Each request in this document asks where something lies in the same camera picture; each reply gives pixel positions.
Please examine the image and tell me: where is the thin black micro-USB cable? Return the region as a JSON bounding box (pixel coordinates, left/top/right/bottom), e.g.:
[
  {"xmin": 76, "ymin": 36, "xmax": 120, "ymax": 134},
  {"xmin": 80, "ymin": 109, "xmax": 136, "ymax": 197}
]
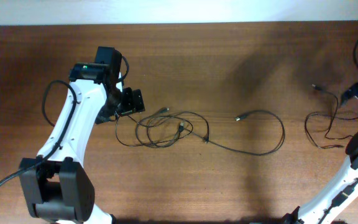
[{"xmin": 304, "ymin": 83, "xmax": 358, "ymax": 150}]

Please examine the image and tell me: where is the thick black USB cable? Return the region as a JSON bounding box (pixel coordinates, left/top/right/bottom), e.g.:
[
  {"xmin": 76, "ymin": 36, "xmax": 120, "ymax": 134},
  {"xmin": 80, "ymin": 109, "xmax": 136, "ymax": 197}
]
[{"xmin": 202, "ymin": 109, "xmax": 286, "ymax": 156}]

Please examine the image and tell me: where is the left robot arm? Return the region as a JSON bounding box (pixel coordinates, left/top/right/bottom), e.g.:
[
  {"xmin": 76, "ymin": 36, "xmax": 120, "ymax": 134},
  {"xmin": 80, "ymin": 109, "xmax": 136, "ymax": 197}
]
[{"xmin": 19, "ymin": 47, "xmax": 145, "ymax": 223}]

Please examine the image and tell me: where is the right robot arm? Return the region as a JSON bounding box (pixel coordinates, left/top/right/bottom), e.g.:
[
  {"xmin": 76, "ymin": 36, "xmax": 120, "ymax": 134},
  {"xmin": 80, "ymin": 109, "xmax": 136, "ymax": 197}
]
[{"xmin": 280, "ymin": 83, "xmax": 358, "ymax": 224}]

